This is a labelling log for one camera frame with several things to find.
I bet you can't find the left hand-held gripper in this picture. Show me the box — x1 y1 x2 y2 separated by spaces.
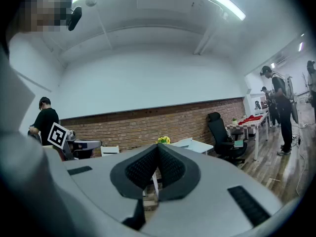
47 122 102 161

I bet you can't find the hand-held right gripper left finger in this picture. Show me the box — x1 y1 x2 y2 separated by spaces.
110 144 159 231

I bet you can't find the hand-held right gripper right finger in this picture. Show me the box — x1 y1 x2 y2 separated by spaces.
157 143 201 202

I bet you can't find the white table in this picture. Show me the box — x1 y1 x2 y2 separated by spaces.
170 139 214 156

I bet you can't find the black office chair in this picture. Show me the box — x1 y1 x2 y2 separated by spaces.
207 112 248 167

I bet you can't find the table with checkered cloth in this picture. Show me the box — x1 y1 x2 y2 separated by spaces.
226 113 270 160

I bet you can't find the red cloth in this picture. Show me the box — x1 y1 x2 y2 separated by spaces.
237 115 264 126

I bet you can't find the person's head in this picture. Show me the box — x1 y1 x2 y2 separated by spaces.
14 0 75 34

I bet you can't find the black head-mounted camera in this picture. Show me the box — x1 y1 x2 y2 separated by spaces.
67 6 83 32

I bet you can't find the white floor cable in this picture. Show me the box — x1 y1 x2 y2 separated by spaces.
291 122 316 197

